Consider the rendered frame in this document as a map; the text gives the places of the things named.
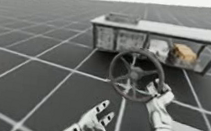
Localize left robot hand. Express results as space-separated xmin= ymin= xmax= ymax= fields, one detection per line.
xmin=76 ymin=96 xmax=117 ymax=131

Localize dark steering wheel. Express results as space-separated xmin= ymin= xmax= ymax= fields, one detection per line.
xmin=104 ymin=44 xmax=170 ymax=106

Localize grey cart with brown box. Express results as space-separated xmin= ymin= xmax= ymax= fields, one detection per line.
xmin=85 ymin=9 xmax=211 ymax=77

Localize grey mesh tray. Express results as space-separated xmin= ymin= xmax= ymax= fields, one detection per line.
xmin=103 ymin=11 xmax=141 ymax=27

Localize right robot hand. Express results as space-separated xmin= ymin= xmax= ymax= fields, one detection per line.
xmin=143 ymin=77 xmax=177 ymax=113

